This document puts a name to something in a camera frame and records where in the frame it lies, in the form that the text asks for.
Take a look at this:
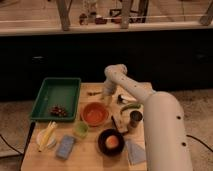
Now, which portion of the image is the white handled knife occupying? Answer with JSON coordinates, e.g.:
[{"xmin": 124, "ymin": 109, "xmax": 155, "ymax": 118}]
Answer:
[{"xmin": 117, "ymin": 94, "xmax": 136, "ymax": 104}]

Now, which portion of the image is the orange fruit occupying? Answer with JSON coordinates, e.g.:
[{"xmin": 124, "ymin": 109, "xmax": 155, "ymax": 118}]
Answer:
[{"xmin": 105, "ymin": 135, "xmax": 119, "ymax": 149}]

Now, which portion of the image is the wooden block brush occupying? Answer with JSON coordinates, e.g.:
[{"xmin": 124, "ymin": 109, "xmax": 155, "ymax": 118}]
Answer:
[{"xmin": 111, "ymin": 115, "xmax": 128, "ymax": 134}]

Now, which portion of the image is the grey folded cloth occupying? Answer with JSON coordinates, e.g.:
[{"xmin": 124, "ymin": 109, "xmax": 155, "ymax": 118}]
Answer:
[{"xmin": 125, "ymin": 139, "xmax": 146, "ymax": 165}]

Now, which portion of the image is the dark metal cup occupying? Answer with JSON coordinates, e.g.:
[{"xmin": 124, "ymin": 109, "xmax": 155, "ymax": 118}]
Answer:
[{"xmin": 129, "ymin": 110, "xmax": 143, "ymax": 128}]

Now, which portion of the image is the yellow banana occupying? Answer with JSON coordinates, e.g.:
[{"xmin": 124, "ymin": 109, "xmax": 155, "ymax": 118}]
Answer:
[{"xmin": 38, "ymin": 122, "xmax": 57, "ymax": 152}]

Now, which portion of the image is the metal fork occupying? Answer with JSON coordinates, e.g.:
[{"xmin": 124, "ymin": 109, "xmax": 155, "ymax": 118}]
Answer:
[{"xmin": 87, "ymin": 91, "xmax": 102, "ymax": 96}]

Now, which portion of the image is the green plastic tray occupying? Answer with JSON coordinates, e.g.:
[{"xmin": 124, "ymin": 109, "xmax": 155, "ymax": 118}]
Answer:
[{"xmin": 30, "ymin": 77, "xmax": 81, "ymax": 122}]

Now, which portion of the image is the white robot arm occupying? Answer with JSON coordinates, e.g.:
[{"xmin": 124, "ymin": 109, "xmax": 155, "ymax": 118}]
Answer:
[{"xmin": 102, "ymin": 64, "xmax": 193, "ymax": 171}]

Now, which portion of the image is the dark grape bunch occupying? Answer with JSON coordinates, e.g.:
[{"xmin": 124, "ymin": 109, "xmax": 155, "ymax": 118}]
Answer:
[{"xmin": 50, "ymin": 106, "xmax": 67, "ymax": 117}]

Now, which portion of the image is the black cable left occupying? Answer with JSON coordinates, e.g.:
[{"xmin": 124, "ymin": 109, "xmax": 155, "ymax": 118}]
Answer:
[{"xmin": 0, "ymin": 133, "xmax": 25, "ymax": 156}]

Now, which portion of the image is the white small plate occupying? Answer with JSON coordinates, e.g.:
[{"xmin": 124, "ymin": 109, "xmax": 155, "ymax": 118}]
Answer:
[{"xmin": 35, "ymin": 128, "xmax": 58, "ymax": 150}]

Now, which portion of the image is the black cable right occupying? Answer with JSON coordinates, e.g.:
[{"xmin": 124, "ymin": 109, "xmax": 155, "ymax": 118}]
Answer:
[{"xmin": 186, "ymin": 134, "xmax": 213, "ymax": 154}]

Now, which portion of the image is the black cable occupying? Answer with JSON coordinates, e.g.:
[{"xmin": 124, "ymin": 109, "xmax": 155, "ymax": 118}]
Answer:
[
  {"xmin": 186, "ymin": 134, "xmax": 213, "ymax": 154},
  {"xmin": 0, "ymin": 133, "xmax": 25, "ymax": 156}
]

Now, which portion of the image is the green plastic cup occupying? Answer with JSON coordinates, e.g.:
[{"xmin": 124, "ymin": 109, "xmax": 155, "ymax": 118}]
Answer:
[{"xmin": 73, "ymin": 121, "xmax": 89, "ymax": 138}]

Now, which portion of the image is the black bowl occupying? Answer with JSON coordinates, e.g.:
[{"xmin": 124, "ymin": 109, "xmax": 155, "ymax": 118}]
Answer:
[{"xmin": 98, "ymin": 129, "xmax": 125, "ymax": 156}]

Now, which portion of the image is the blue sponge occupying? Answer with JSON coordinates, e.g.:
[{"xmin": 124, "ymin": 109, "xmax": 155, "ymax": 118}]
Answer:
[{"xmin": 56, "ymin": 135, "xmax": 75, "ymax": 160}]

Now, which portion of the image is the orange plastic bowl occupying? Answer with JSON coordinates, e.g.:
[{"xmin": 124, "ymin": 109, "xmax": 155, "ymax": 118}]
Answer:
[{"xmin": 80, "ymin": 102, "xmax": 109, "ymax": 127}]

